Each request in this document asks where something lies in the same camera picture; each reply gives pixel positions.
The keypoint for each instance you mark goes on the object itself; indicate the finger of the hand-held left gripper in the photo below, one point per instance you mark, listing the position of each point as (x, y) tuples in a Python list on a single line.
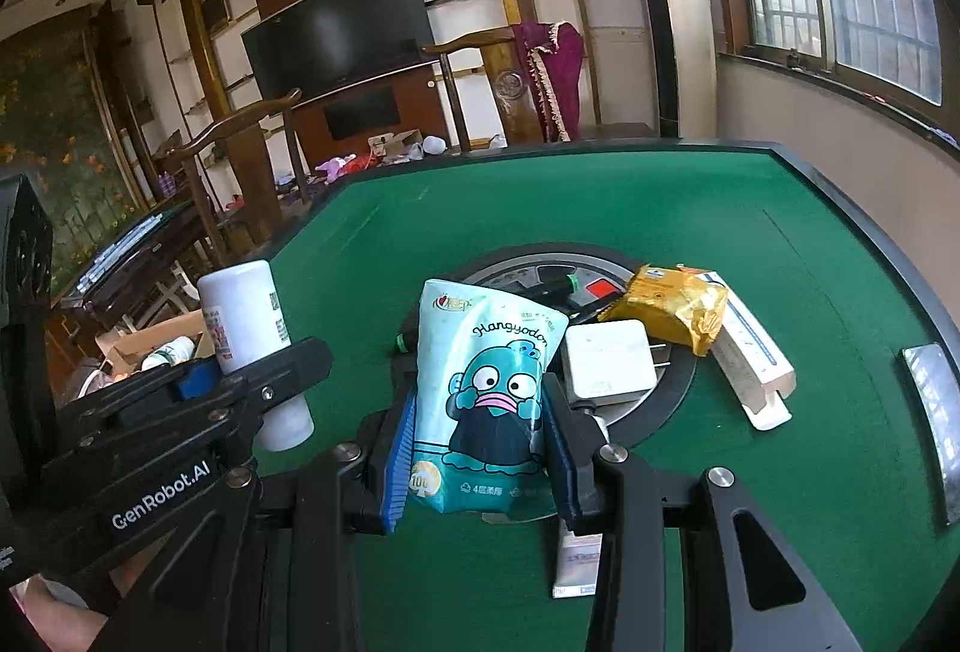
[(196, 378), (292, 367)]

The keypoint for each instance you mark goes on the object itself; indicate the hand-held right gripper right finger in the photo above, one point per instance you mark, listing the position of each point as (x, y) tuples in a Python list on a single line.
[(564, 464)]

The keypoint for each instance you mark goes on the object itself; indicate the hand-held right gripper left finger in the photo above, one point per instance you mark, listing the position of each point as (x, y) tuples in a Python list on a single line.
[(397, 472)]

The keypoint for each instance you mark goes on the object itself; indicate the cardboard box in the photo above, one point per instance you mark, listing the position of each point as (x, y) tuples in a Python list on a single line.
[(172, 326)]

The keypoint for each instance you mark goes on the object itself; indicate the clear bottle white cap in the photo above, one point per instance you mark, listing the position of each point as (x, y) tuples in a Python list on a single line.
[(240, 307)]

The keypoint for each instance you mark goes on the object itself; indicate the teal cartoon tissue packet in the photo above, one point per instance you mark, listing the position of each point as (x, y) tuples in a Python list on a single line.
[(480, 397)]

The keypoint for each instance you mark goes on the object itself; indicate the black marker green caps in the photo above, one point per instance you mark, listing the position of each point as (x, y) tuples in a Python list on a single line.
[(561, 283)]

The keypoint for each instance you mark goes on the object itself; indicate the yellow cracker packet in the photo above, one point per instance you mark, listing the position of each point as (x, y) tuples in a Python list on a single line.
[(667, 307)]

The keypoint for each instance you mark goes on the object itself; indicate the person's left hand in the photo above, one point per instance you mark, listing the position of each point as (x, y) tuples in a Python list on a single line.
[(67, 626)]

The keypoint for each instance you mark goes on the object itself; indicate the pale hand cream tube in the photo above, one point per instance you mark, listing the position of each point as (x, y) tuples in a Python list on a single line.
[(577, 562)]

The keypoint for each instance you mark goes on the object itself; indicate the flat white pronged charger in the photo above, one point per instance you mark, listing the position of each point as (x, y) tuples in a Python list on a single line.
[(607, 359)]

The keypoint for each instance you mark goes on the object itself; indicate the dark glossy side table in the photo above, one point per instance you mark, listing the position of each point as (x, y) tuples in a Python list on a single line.
[(150, 254)]

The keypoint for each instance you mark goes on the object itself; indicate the round table centre panel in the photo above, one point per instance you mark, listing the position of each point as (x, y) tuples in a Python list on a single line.
[(525, 266)]

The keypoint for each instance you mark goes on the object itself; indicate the purple plush toy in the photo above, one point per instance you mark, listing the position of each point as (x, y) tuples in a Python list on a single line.
[(334, 168)]

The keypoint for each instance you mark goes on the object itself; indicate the long white box blue print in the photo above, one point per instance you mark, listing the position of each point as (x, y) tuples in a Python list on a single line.
[(750, 359)]

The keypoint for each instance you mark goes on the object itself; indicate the plain wooden chair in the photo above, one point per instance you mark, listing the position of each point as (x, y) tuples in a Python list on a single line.
[(247, 150)]

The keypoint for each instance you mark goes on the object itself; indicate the small open cardboard carton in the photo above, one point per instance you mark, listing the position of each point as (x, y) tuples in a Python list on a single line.
[(401, 146)]

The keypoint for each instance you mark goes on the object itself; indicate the wooden tv cabinet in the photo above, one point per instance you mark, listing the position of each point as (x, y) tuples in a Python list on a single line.
[(360, 112)]

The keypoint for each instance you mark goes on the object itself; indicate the black television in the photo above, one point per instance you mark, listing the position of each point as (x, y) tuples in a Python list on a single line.
[(337, 30)]

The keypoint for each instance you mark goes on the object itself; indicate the wooden chair round carving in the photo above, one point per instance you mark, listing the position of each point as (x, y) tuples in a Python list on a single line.
[(514, 90)]

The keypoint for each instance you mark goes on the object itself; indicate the metal table tile slot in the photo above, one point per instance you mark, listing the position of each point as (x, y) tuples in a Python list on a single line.
[(934, 412)]

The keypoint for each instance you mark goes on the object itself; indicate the maroon fringed cloth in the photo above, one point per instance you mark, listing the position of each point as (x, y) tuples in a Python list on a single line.
[(559, 75)]

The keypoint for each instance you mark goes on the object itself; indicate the standing air conditioner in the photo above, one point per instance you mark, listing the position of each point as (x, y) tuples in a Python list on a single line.
[(690, 22)]

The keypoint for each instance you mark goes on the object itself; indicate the white folding frame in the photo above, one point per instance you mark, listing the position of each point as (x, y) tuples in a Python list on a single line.
[(180, 292)]

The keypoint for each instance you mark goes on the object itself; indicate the orange flower wall painting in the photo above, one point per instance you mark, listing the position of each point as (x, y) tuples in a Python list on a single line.
[(67, 157)]

